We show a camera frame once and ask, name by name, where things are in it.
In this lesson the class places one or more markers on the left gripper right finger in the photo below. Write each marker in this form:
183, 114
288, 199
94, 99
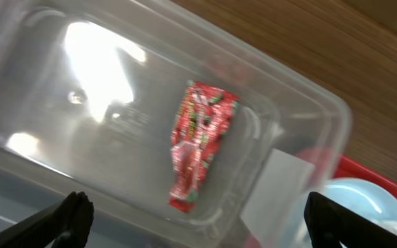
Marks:
331, 225

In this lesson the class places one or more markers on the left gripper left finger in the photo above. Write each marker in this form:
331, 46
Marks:
65, 224

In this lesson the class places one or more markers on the red snack wrapper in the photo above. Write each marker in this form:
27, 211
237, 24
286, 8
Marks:
203, 119

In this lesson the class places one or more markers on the white tissue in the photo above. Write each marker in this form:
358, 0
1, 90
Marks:
281, 181

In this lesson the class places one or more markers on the light blue plate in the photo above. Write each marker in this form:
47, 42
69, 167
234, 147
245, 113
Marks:
360, 196

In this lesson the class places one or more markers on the red serving tray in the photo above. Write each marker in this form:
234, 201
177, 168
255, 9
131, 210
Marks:
349, 168

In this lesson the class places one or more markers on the clear plastic bin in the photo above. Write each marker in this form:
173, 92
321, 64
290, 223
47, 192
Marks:
89, 91

